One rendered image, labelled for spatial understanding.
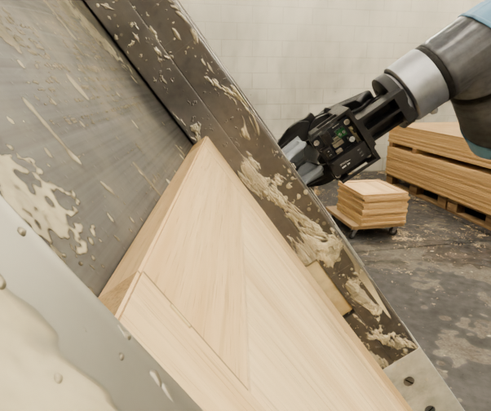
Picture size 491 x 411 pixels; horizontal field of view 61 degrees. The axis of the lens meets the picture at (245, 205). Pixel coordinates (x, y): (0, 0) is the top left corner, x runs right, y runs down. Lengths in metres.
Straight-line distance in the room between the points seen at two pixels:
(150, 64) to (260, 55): 5.34
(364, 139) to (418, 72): 0.09
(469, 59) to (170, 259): 0.45
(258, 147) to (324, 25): 5.64
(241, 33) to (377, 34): 1.88
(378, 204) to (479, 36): 3.22
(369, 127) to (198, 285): 0.38
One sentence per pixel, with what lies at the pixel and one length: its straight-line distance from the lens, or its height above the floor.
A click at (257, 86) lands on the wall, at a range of 5.75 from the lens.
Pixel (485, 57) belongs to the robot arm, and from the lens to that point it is 0.56.
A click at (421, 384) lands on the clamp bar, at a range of 0.62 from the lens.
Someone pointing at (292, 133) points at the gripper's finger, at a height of 1.27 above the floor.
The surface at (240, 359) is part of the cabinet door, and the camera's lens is 0.16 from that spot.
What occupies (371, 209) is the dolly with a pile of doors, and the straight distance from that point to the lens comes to 3.71.
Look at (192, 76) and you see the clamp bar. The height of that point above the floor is 1.34.
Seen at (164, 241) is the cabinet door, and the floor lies 1.28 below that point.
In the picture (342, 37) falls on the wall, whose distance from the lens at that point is 6.15.
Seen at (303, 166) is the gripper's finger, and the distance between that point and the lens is 0.56.
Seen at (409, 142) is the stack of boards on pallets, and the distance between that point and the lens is 5.39.
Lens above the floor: 1.34
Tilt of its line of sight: 17 degrees down
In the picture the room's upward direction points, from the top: straight up
